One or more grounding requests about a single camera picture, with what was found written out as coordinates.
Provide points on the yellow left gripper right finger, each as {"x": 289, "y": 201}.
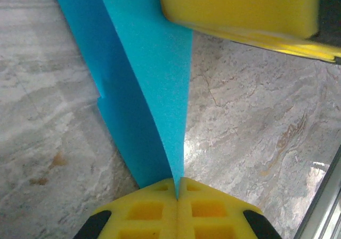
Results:
{"x": 213, "y": 212}

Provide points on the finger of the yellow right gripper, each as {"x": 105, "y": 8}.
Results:
{"x": 239, "y": 7}

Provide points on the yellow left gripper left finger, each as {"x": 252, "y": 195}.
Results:
{"x": 144, "y": 212}

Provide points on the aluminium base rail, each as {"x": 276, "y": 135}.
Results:
{"x": 319, "y": 209}

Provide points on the blue paper sheet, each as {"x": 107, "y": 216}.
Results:
{"x": 149, "y": 76}

